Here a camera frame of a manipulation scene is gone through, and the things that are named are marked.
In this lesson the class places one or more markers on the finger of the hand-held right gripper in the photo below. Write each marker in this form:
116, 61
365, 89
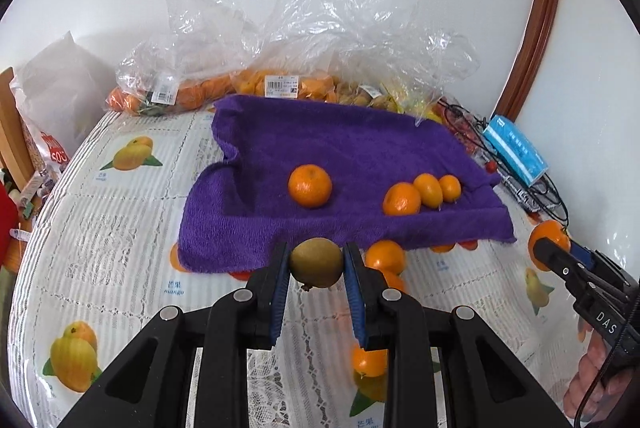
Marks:
582, 254
555, 260

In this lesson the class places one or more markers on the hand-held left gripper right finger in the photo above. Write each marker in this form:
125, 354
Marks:
355, 293

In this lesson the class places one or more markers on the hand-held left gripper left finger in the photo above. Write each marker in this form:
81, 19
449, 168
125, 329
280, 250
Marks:
277, 288

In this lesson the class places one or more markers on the small brownish-green round fruit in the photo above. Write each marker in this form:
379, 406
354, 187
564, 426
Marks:
317, 262

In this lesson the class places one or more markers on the oval orange kumquat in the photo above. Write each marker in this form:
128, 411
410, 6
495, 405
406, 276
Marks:
427, 189

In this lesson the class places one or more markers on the small round orange kumquat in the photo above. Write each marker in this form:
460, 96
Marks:
449, 187

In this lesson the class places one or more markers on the purple towel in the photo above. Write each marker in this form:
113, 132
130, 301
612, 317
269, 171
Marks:
350, 148

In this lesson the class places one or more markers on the bag of red fruits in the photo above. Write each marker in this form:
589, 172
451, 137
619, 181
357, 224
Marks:
462, 133

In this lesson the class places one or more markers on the person's right hand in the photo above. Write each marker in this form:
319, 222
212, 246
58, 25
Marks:
590, 388

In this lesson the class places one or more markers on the checkered fabric pouch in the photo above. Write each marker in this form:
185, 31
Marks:
522, 198

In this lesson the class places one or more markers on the blue tissue box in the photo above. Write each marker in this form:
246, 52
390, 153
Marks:
515, 148

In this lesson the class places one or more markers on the fruit-print lace tablecloth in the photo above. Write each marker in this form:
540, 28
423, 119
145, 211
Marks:
125, 233

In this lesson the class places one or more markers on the yellow plastic package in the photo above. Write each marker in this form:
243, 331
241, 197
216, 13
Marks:
415, 106

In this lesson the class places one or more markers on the clear bag of tan longans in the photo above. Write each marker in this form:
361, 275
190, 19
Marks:
357, 96

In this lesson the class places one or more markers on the clear bag of kumquats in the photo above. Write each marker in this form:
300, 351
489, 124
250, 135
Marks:
310, 88

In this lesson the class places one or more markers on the clear bag of leafy mandarins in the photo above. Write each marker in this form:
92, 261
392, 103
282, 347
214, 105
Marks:
195, 96

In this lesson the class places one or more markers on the white bag with red print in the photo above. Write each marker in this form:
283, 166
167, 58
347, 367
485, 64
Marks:
52, 151

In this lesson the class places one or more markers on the red paper shopping bag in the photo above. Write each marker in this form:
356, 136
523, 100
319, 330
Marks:
6, 228

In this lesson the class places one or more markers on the white plastic bag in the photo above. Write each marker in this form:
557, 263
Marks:
65, 83

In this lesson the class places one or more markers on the wooden chair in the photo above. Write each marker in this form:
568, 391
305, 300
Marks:
12, 133

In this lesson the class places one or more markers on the brown wooden door frame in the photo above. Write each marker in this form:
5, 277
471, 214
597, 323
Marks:
535, 8

